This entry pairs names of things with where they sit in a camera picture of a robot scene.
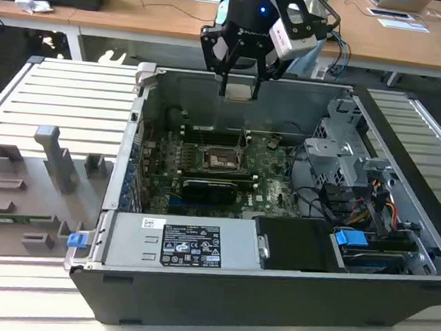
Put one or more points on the silver CPU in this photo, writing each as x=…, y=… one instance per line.
x=240, y=92

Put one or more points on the black PC case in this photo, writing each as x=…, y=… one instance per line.
x=233, y=306

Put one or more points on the black plastic fan shroud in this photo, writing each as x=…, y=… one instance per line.
x=294, y=242

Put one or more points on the crumpled white paper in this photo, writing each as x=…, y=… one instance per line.
x=33, y=4

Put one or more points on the black graphics card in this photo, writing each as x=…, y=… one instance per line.
x=209, y=193

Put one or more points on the grey parts rack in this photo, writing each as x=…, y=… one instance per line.
x=32, y=201

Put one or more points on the CPU socket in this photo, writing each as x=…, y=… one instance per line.
x=222, y=160

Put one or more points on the silver power supply unit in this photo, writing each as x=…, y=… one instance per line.
x=132, y=242

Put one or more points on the green motherboard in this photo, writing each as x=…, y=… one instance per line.
x=276, y=177

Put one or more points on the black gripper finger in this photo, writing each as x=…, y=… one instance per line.
x=257, y=88
x=208, y=47

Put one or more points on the wooden desk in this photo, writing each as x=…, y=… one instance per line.
x=140, y=17
x=403, y=45

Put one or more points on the blue case latch clip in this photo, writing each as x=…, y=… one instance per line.
x=77, y=240

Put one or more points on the silver metal drive cage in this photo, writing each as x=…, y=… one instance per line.
x=330, y=158

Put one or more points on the white flat tablet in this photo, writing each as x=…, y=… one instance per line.
x=388, y=13

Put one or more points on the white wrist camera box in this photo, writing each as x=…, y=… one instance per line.
x=289, y=41

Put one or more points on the silver laptop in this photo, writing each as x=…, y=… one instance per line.
x=402, y=1

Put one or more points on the hard disk in blue carrier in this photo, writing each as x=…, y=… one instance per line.
x=349, y=240

